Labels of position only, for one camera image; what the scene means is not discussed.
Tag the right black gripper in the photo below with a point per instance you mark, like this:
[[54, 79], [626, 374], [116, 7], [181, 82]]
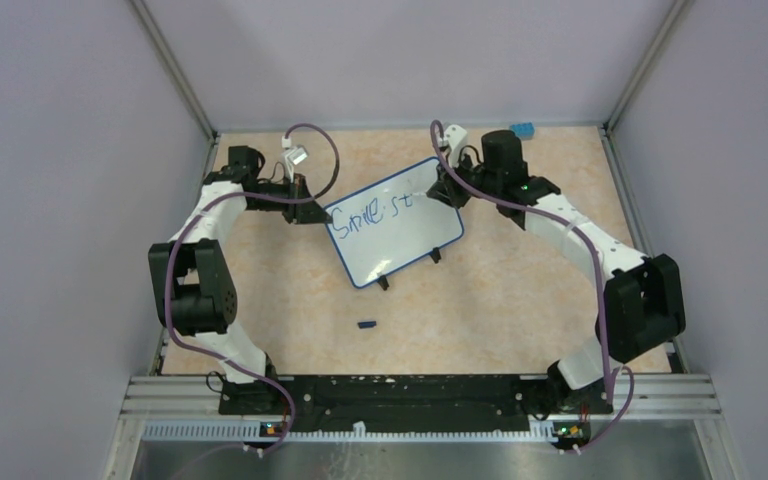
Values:
[[445, 191]]

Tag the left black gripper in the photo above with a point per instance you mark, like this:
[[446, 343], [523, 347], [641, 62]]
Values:
[[306, 212]]

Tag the blue framed whiteboard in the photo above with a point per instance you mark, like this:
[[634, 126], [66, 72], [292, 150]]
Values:
[[381, 229]]

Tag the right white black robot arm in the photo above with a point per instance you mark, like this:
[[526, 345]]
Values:
[[639, 297]]

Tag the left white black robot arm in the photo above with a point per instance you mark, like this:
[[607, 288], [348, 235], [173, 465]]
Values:
[[195, 295]]

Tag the blue toy brick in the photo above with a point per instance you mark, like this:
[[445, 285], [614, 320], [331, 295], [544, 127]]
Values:
[[524, 131]]

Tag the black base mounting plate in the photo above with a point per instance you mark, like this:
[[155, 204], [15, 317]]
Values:
[[412, 403]]

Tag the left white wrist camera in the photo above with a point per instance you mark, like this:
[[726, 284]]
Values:
[[292, 155]]

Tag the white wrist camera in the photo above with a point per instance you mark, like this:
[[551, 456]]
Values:
[[454, 139], [292, 155]]

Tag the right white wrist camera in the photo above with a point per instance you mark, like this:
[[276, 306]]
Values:
[[454, 139]]

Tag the white slotted cable duct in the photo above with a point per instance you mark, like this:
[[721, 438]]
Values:
[[246, 431]]

